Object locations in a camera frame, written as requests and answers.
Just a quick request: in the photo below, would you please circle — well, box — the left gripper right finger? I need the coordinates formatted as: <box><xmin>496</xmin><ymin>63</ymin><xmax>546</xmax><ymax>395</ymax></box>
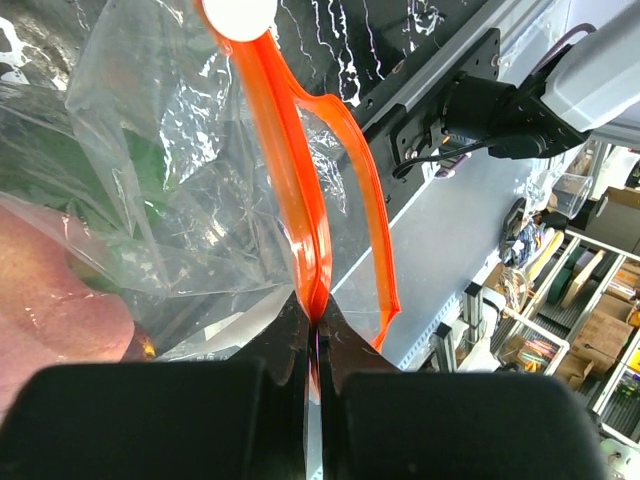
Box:
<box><xmin>317</xmin><ymin>302</ymin><xmax>606</xmax><ymax>479</ymax></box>

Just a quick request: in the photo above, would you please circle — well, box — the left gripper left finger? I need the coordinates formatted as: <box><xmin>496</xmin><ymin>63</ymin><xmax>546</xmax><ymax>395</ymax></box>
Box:
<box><xmin>1</xmin><ymin>296</ymin><xmax>310</xmax><ymax>479</ymax></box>

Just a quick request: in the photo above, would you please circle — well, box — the pink fake peach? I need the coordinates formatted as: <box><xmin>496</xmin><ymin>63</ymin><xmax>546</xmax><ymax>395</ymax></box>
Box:
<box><xmin>1</xmin><ymin>207</ymin><xmax>135</xmax><ymax>412</ymax></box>

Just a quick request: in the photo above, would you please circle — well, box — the clear zip top bag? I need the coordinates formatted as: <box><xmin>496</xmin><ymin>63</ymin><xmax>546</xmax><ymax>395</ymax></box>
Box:
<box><xmin>1</xmin><ymin>1</ymin><xmax>399</xmax><ymax>359</ymax></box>

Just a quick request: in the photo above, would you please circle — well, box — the dark green fake vegetable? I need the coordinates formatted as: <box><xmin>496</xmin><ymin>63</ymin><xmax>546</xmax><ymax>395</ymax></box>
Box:
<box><xmin>1</xmin><ymin>124</ymin><xmax>166</xmax><ymax>232</ymax></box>

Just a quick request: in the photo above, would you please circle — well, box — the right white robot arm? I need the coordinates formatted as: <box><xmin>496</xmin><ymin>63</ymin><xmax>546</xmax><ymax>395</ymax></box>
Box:
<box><xmin>436</xmin><ymin>2</ymin><xmax>639</xmax><ymax>160</ymax></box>

